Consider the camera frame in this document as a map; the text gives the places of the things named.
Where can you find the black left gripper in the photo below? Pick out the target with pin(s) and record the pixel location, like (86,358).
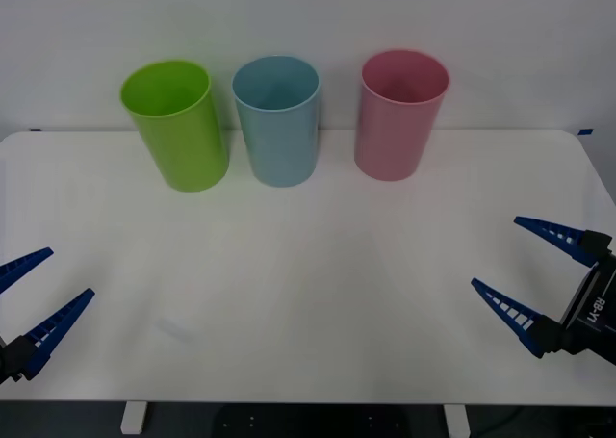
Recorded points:
(4,366)

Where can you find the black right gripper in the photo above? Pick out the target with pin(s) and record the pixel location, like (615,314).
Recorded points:
(597,313)

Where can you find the white table leg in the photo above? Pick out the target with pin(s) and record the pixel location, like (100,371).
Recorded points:
(456,421)
(133,418)

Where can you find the pink plastic bin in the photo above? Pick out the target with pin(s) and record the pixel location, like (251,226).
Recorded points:
(390,139)

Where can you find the green plastic bin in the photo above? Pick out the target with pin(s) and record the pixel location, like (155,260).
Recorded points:
(185,149)

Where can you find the pale blue plastic bin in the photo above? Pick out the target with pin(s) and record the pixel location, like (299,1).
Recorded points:
(281,149)

